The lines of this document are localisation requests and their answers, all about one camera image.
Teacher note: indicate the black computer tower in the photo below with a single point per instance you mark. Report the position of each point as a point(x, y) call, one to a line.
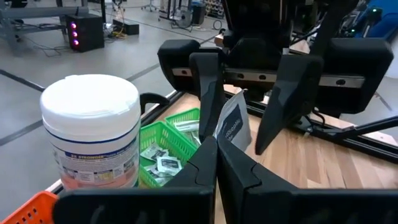
point(87, 31)

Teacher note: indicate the green striped bandage packet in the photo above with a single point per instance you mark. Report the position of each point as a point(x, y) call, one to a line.
point(186, 125)
point(196, 138)

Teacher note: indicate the white wipes canister blue label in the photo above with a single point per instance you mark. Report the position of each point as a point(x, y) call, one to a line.
point(90, 124)

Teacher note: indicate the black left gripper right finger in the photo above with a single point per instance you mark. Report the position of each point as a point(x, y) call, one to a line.
point(295, 208)

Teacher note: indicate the black box on floor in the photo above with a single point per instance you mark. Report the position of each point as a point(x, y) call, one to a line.
point(126, 27)

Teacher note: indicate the green plastic basket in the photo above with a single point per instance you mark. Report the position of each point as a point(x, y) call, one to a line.
point(174, 143)
point(183, 114)

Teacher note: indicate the black waste bin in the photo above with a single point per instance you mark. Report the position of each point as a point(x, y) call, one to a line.
point(198, 12)

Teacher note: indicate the orange plastic basket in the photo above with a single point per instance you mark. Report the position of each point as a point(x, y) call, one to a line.
point(31, 208)

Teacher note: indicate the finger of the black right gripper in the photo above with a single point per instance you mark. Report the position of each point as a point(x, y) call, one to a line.
point(292, 93)
point(208, 93)

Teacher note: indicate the white antiseptic wipe packet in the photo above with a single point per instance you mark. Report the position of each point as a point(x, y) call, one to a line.
point(155, 175)
point(169, 165)
point(233, 124)
point(154, 151)

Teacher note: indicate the black background robot arm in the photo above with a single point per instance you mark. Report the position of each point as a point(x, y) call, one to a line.
point(357, 21)

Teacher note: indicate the person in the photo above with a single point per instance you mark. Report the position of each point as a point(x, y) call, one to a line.
point(387, 21)

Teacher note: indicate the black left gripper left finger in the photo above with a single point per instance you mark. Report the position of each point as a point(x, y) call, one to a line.
point(140, 208)

